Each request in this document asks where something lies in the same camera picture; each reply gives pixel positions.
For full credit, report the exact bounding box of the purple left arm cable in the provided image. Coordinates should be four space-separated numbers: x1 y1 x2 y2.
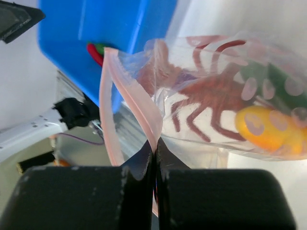
57 133 105 146

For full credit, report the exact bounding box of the red toy chili pepper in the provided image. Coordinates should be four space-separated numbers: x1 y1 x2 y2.
86 43 104 67

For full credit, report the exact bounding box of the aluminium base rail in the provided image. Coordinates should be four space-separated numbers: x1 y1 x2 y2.
52 96 153 171

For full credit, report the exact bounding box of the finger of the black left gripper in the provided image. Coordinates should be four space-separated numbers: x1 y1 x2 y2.
0 1 46 44

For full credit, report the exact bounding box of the dark green toy cucumber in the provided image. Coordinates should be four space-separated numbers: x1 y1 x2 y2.
240 61 307 114

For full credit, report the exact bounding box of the orange yellow toy mango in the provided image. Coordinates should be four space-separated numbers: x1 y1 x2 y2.
235 105 307 157

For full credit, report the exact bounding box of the clear pink zip top bag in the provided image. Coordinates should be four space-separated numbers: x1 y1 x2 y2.
99 32 307 168

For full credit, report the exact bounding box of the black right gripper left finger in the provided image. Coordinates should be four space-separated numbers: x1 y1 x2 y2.
0 142 154 230

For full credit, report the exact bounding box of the red toy lobster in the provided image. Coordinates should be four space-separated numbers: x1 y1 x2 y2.
138 39 257 142

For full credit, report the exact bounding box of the blue plastic bin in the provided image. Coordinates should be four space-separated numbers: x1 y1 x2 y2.
37 0 178 113

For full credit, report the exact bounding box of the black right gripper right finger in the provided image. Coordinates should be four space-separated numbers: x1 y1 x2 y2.
155 139 296 230

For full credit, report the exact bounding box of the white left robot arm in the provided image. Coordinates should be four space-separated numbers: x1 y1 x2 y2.
0 25 68 161

